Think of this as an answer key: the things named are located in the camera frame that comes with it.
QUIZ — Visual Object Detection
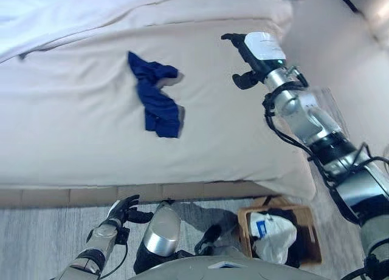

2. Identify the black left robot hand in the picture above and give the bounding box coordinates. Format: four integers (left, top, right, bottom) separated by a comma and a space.
108, 194, 154, 230

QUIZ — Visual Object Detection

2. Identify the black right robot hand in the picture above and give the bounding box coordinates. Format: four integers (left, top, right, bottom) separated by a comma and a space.
221, 32, 288, 91

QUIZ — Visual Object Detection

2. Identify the dark blue garment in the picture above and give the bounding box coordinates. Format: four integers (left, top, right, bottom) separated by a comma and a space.
126, 50, 187, 140

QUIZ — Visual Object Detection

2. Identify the white garment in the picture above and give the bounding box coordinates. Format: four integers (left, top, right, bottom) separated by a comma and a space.
249, 211, 298, 265

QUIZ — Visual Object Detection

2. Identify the wooden laundry basket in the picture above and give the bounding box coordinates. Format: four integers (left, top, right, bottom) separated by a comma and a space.
236, 196, 323, 266

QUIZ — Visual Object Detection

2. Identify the silver left robot leg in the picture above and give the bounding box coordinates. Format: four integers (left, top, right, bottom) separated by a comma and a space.
133, 200, 196, 275

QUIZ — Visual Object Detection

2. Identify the grey robot torso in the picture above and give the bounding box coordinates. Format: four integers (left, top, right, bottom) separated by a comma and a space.
127, 254, 305, 280

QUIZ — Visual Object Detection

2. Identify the black garment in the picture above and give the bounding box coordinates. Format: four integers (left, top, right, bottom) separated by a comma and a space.
263, 208, 308, 268

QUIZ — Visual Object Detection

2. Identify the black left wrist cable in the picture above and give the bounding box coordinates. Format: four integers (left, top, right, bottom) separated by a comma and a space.
100, 228, 130, 278

